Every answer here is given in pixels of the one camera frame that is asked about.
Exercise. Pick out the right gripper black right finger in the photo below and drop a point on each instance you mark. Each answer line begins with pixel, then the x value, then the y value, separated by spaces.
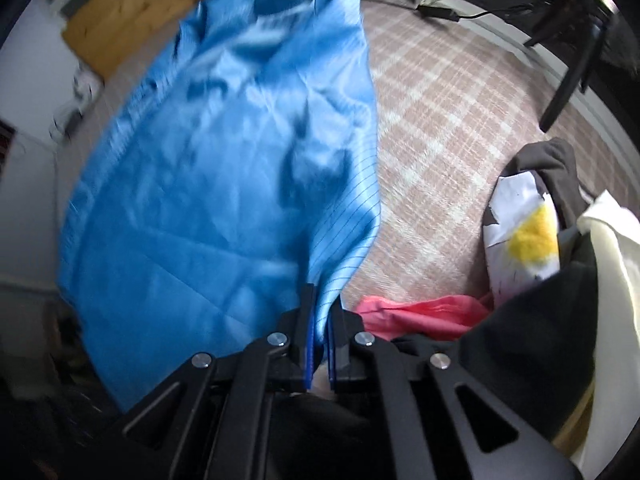
pixel 425 416

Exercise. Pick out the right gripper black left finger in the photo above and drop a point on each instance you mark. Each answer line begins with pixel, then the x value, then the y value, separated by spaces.
pixel 210 418

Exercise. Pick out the blue striped garment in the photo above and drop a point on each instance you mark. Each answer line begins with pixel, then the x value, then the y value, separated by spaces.
pixel 241 169

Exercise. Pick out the black garment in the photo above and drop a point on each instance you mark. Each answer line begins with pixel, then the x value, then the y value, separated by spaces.
pixel 536 352

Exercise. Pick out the pink red garment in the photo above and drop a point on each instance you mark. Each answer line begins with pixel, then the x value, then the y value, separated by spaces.
pixel 445 318

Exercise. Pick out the white and yellow garment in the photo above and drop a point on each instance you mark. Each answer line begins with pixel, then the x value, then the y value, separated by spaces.
pixel 520 236

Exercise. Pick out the cream white garment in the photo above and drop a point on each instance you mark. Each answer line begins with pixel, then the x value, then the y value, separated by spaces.
pixel 614 235

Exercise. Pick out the dark grey garment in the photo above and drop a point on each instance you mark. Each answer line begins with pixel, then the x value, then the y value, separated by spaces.
pixel 540 173

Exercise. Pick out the plaid bed sheet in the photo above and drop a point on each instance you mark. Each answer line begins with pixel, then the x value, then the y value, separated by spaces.
pixel 453 108

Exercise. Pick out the wooden bed headboard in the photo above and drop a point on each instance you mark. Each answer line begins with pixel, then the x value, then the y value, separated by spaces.
pixel 104 33

